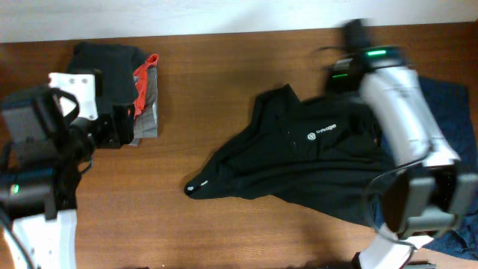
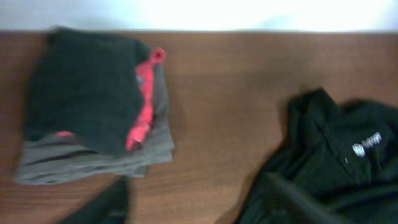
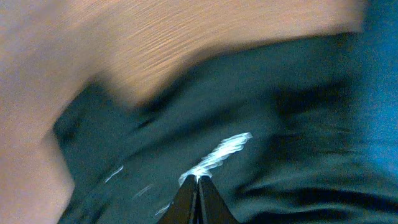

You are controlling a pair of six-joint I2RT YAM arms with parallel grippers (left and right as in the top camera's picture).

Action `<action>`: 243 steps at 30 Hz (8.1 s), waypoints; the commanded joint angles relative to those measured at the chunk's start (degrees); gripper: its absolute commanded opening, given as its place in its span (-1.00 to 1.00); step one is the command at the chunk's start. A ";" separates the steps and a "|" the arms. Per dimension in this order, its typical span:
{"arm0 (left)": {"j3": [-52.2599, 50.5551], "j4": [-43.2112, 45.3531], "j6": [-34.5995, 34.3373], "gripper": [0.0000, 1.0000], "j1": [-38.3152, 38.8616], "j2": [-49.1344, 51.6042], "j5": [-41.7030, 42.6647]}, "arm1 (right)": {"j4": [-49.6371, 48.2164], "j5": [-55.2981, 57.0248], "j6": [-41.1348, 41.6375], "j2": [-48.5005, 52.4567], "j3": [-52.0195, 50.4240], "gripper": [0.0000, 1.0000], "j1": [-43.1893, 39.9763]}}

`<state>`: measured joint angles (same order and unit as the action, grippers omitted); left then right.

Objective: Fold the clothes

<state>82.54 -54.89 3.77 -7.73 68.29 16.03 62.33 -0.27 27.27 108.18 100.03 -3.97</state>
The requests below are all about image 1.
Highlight black polo shirt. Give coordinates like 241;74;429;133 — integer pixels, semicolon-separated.
184;85;394;225

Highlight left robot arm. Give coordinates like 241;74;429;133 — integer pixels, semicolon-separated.
1;69;134;268

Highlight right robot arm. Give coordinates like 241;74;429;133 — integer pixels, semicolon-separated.
329;19;477;269

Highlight folded grey garment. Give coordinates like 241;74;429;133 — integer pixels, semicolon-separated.
129;67;158;146

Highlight folded red garment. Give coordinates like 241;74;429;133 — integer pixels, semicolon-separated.
133;54;159;119

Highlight folded black garment on stack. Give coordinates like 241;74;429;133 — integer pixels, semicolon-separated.
66;42;148;114

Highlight blue garment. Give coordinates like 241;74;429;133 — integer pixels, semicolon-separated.
373;76;478;262

